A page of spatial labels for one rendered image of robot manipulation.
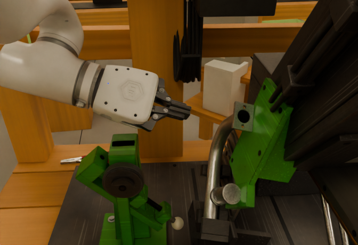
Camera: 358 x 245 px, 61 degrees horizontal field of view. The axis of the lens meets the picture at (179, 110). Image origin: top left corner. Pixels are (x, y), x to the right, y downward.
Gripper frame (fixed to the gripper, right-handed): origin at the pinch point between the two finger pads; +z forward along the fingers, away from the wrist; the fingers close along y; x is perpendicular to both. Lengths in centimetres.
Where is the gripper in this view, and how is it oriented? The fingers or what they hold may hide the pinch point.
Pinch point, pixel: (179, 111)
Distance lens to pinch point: 57.2
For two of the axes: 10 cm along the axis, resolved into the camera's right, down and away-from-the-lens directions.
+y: 1.9, -9.0, 3.9
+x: -2.3, 3.5, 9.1
